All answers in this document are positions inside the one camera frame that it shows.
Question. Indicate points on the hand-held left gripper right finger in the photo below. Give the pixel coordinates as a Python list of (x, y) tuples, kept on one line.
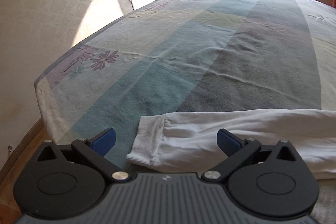
[(228, 142)]

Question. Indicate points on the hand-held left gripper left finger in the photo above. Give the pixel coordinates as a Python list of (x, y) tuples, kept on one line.
[(102, 142)]

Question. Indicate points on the white printed sweatshirt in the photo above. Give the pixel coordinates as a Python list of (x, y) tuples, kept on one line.
[(194, 134)]

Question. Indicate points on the bed with patchwork sheet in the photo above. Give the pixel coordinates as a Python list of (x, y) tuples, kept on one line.
[(210, 56)]

